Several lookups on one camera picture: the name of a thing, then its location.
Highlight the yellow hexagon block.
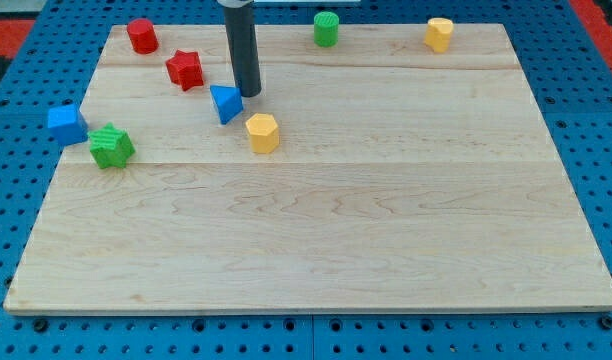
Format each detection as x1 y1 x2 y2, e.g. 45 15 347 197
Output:
245 113 280 154

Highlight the light wooden board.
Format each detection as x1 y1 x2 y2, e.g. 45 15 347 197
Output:
4 24 612 316

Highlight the blue triangle block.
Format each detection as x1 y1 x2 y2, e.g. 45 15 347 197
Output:
209 85 244 125

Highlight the green cylinder block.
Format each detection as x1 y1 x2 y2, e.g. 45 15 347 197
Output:
313 11 340 47

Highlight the red star block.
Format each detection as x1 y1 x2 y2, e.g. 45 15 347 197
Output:
165 50 204 91

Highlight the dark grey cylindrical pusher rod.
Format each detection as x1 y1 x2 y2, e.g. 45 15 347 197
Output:
218 0 262 98

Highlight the green star block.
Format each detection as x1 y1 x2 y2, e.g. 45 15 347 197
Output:
88 122 135 169

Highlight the yellow heart block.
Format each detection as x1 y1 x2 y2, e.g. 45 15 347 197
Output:
424 17 454 53

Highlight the red cylinder block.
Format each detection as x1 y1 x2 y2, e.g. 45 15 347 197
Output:
126 18 159 54

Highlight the blue cube block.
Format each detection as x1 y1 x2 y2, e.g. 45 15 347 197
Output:
47 104 88 146

